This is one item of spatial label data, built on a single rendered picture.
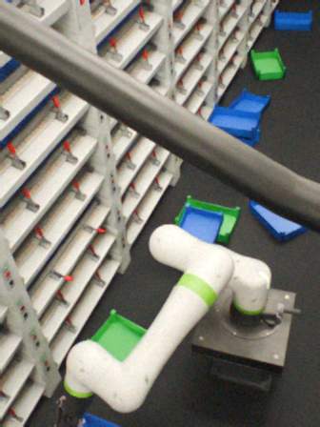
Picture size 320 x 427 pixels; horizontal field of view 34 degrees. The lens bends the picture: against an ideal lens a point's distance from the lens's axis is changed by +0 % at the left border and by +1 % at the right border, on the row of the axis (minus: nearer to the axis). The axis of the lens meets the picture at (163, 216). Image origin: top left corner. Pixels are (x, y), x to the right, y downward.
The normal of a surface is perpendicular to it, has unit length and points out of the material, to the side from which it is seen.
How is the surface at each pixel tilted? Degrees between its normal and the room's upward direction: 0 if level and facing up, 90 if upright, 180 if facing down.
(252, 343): 2
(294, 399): 0
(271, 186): 56
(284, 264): 0
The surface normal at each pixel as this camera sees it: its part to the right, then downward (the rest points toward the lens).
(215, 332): -0.06, -0.73
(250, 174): -0.10, 0.18
